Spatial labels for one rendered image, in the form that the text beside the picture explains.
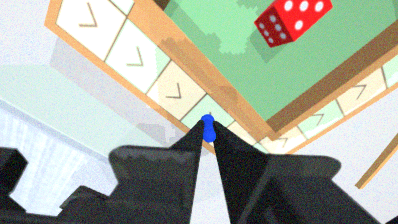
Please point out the tan wooden stick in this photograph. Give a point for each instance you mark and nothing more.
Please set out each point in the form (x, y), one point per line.
(382, 159)

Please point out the red die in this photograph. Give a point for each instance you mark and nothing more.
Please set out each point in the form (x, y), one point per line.
(285, 21)

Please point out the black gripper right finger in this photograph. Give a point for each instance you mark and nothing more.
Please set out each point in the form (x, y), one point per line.
(245, 170)

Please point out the blue pawn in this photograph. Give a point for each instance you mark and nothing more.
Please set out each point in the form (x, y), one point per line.
(209, 134)

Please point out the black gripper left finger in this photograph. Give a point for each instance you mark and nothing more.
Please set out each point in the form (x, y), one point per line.
(179, 162)

